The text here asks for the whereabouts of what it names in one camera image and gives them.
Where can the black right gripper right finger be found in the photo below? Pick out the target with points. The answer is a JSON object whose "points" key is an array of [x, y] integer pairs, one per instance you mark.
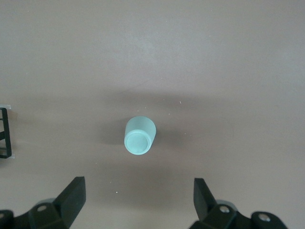
{"points": [[207, 207]]}

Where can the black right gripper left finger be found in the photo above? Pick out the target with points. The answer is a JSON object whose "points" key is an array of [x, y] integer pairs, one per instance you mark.
{"points": [[64, 205]]}

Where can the pale green plastic cup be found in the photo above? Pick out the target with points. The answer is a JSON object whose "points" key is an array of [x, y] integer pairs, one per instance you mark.
{"points": [[139, 140]]}

